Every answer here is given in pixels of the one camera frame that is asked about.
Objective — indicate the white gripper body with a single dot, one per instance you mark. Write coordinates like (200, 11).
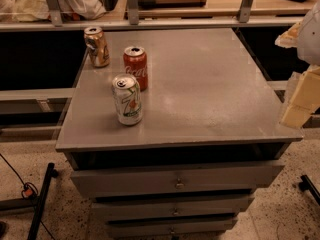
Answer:
(310, 39)

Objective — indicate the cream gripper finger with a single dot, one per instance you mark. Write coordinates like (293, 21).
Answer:
(289, 38)
(302, 97)

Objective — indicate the white green 7up can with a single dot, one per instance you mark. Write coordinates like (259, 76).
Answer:
(126, 93)

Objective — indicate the red coca-cola can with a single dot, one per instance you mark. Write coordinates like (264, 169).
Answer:
(135, 62)

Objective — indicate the gold soda can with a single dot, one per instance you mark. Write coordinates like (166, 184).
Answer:
(97, 46)

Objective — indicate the black stand leg right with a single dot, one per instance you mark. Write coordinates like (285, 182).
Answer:
(306, 185)

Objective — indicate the black stand leg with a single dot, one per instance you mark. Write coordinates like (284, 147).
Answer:
(51, 172)
(306, 185)

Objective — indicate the grey metal drawer cabinet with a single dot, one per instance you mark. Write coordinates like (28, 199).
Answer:
(209, 136)

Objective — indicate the white cloth bag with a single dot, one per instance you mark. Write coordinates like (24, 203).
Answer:
(41, 10)

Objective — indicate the black stand leg left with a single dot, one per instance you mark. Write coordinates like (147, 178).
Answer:
(51, 172)

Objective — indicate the grey metal shelf rail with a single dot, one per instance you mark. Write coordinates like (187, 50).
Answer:
(216, 13)

